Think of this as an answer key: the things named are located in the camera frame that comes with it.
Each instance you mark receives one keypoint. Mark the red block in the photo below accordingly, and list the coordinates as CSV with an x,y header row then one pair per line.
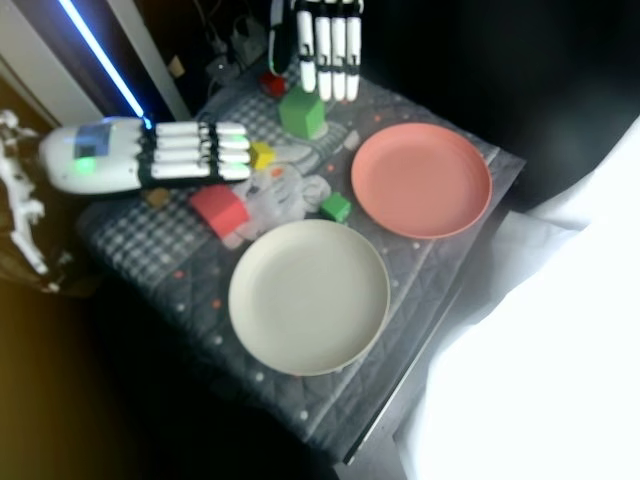
x,y
220,210

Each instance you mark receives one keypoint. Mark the small red object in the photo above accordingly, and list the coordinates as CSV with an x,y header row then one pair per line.
x,y
272,84

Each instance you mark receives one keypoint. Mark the small brown block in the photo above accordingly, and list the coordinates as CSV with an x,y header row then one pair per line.
x,y
157,198

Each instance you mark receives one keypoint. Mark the grey quilt with bear print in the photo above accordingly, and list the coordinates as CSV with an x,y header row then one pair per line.
x,y
200,300

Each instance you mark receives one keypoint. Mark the white plate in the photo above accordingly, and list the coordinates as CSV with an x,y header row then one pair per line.
x,y
307,300

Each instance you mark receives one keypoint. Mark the small green number cube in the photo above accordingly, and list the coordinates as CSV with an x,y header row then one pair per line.
x,y
335,207

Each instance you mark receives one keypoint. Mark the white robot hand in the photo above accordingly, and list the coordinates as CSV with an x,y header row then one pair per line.
x,y
100,160
325,45

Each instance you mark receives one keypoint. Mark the glowing blue light strip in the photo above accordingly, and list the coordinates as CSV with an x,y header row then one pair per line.
x,y
100,50

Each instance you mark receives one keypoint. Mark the large green block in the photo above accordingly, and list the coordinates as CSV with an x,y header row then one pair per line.
x,y
300,112

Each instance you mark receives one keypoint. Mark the pink plate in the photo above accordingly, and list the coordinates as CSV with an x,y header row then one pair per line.
x,y
420,180

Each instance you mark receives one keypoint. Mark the small yellow cube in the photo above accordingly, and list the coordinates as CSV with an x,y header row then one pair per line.
x,y
262,155

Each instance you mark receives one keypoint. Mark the white backdrop sheet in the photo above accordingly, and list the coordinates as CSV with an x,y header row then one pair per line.
x,y
540,325

